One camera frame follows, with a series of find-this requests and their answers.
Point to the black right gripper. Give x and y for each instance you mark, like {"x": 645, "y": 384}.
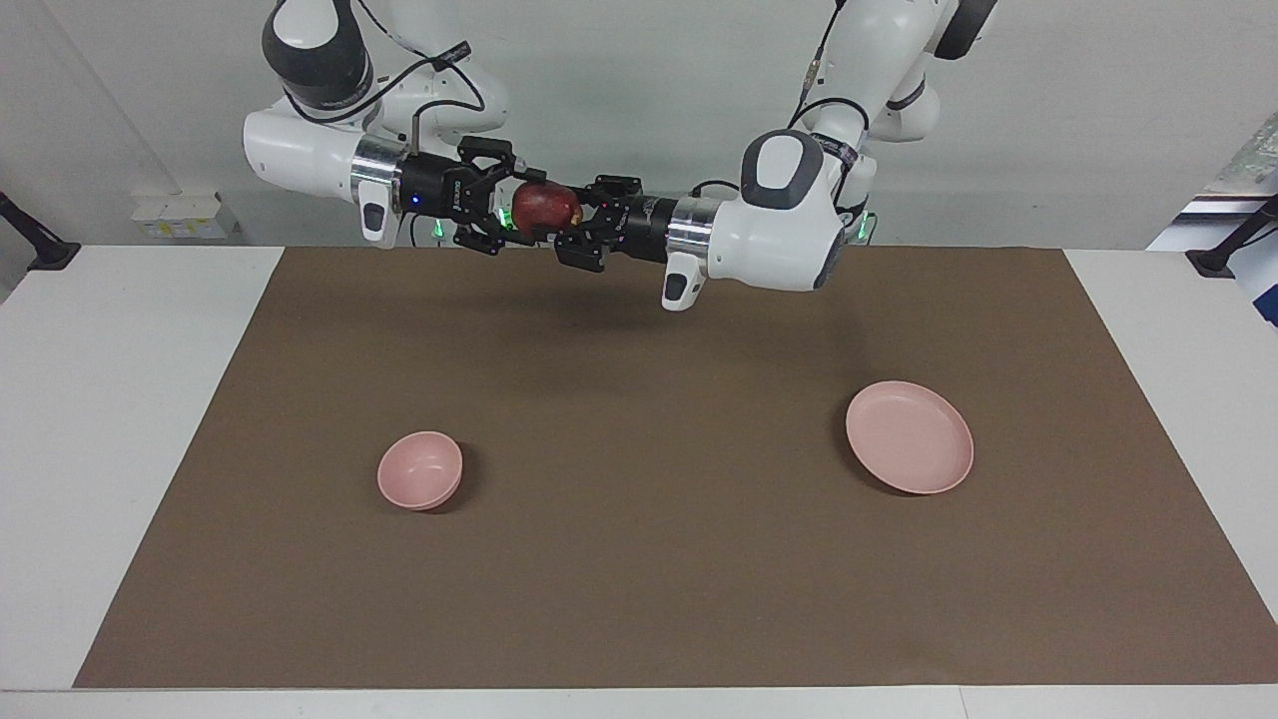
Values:
{"x": 431, "y": 188}

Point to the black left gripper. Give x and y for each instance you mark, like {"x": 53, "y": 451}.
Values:
{"x": 647, "y": 228}

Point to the red apple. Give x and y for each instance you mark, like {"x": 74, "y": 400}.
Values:
{"x": 544, "y": 207}

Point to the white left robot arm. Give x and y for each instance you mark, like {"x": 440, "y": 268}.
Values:
{"x": 779, "y": 235}

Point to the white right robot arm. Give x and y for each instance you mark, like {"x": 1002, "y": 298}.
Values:
{"x": 300, "y": 150}

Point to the pink bowl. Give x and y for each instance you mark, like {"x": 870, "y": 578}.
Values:
{"x": 419, "y": 469}

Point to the pink plate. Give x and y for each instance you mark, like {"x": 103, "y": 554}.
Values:
{"x": 909, "y": 439}

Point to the brown table mat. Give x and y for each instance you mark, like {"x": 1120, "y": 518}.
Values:
{"x": 639, "y": 579}

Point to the black clamp stand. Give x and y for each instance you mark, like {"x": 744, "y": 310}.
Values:
{"x": 40, "y": 245}
{"x": 1223, "y": 255}

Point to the blue white clutter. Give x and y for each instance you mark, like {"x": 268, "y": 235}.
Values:
{"x": 1253, "y": 215}

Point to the white wall socket box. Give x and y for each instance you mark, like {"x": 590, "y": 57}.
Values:
{"x": 180, "y": 215}

